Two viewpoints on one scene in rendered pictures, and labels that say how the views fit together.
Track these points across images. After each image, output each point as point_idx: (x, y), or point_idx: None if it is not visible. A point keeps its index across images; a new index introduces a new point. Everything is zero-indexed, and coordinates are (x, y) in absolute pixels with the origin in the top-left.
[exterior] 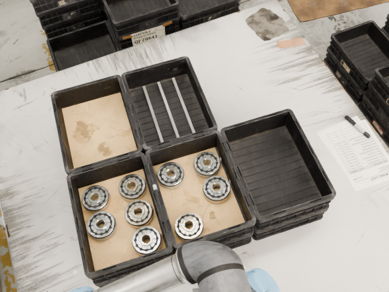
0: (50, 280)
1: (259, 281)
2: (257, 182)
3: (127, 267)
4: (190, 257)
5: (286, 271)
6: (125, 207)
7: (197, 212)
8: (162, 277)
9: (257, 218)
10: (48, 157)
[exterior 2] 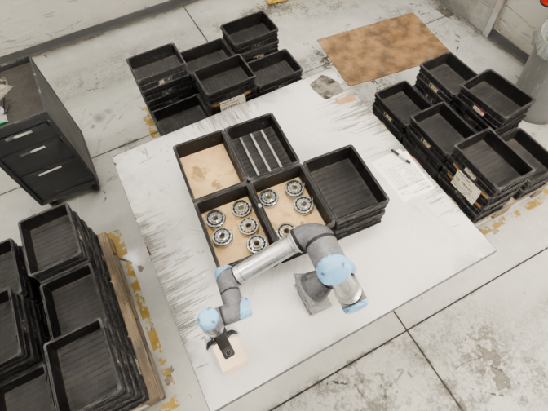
0: (186, 282)
1: None
2: (332, 198)
3: None
4: (299, 232)
5: (359, 260)
6: (237, 223)
7: (290, 223)
8: (281, 249)
9: (336, 220)
10: (171, 196)
